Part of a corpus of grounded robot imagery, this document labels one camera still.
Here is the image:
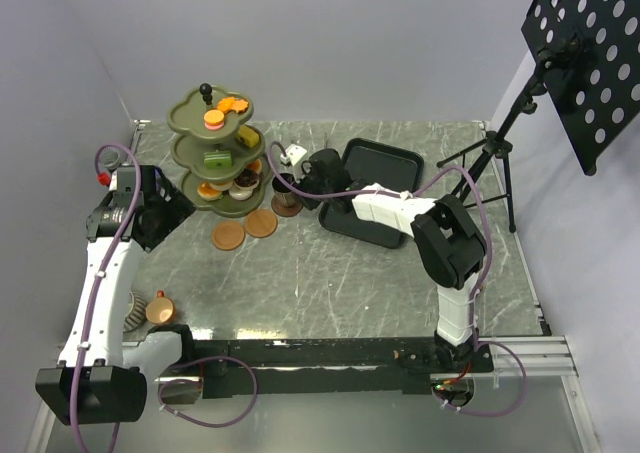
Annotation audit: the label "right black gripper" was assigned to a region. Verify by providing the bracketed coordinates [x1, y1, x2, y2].
[288, 163, 333, 211]

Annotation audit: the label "orange glazed donut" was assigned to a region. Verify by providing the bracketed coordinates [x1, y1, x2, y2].
[197, 182, 223, 202]

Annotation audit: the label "dark metal cup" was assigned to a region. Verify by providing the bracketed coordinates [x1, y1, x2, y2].
[272, 173, 301, 208]

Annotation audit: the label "dark wooden coaster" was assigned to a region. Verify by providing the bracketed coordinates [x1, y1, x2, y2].
[271, 197, 303, 218]

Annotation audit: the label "green three-tier serving stand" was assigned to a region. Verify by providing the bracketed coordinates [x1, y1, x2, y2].
[167, 83, 271, 218]

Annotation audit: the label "green layered cake slice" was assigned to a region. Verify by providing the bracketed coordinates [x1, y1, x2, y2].
[203, 150, 233, 170]

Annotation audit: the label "light wooden coaster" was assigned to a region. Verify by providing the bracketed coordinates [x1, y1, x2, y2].
[211, 220, 245, 251]
[244, 209, 278, 238]

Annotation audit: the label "white cream donut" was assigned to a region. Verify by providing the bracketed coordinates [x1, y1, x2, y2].
[228, 187, 253, 201]

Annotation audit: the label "yellow layered cake slice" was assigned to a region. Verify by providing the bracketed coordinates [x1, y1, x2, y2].
[236, 125, 261, 149]

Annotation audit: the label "pink macaron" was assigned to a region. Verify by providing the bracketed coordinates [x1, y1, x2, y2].
[204, 122, 225, 131]

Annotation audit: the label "round orange cracker biscuit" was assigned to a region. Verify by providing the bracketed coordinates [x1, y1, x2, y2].
[203, 109, 225, 124]

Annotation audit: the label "orange flower cookie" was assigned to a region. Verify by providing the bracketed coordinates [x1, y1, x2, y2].
[231, 98, 251, 114]

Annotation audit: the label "ribbed grey bowl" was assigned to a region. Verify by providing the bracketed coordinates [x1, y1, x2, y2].
[123, 292, 147, 333]

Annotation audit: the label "metal tongs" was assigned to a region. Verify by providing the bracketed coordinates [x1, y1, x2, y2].
[289, 133, 329, 149]

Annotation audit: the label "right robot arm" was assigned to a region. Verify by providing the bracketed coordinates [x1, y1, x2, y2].
[290, 149, 492, 372]

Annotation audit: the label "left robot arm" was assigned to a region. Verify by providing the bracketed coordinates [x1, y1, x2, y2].
[35, 165, 198, 426]

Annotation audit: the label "black serving tray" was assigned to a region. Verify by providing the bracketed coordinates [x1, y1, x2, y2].
[318, 138, 424, 249]

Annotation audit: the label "black handheld microphone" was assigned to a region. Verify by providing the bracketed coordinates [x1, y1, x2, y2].
[99, 148, 123, 172]

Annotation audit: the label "copper cup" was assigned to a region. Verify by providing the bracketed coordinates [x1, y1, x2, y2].
[145, 290, 177, 326]

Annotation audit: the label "black tripod stand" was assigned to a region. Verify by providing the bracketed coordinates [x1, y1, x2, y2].
[436, 39, 582, 233]

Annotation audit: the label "black perforated board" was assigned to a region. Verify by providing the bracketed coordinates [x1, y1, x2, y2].
[521, 0, 639, 176]

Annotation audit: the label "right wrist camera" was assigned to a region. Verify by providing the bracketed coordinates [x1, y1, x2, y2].
[280, 144, 309, 181]

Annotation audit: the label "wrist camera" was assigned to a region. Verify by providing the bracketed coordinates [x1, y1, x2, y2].
[97, 166, 136, 193]
[280, 144, 309, 181]

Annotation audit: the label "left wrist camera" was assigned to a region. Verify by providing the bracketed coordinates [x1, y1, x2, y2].
[97, 166, 136, 193]

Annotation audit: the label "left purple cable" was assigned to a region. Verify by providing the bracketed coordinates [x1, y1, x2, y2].
[67, 143, 142, 453]

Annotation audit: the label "purple cable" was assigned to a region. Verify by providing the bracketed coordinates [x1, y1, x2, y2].
[67, 143, 142, 453]
[267, 140, 528, 418]

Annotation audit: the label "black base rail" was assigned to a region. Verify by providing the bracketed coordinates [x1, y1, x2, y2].
[161, 337, 494, 399]

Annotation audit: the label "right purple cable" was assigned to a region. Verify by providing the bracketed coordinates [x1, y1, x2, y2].
[267, 140, 528, 418]

